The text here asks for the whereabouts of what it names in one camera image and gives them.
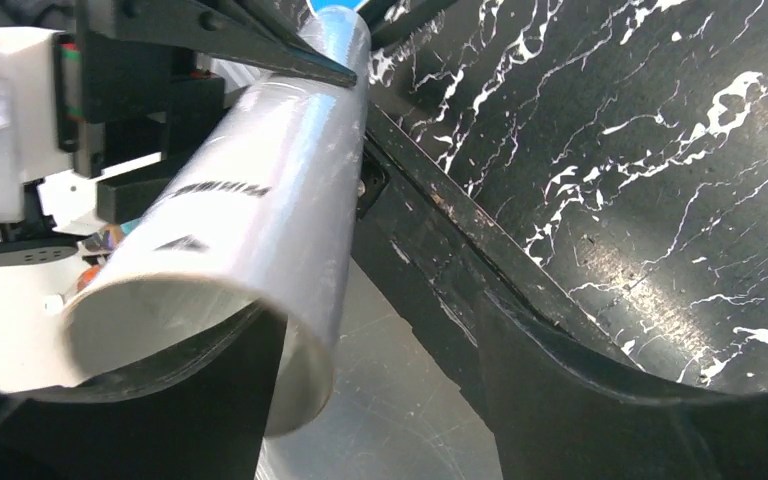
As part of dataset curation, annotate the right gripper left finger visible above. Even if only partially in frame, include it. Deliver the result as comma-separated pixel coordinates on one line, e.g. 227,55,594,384
0,309,285,479

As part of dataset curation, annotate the blue racket cover bag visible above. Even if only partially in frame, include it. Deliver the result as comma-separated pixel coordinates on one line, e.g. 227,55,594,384
308,0,366,12

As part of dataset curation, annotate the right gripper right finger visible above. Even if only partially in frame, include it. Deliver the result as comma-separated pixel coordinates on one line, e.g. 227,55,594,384
478,291,768,479

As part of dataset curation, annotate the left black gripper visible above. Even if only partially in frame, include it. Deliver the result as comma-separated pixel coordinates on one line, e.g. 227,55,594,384
53,0,357,223

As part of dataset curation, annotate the white shuttlecock tube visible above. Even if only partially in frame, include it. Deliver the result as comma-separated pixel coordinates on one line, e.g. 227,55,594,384
63,6,371,436

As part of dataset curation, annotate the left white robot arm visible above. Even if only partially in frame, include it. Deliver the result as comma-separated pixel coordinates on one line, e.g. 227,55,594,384
0,1,371,430

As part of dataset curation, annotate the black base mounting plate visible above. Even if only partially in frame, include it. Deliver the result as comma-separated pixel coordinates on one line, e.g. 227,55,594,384
352,105,632,419

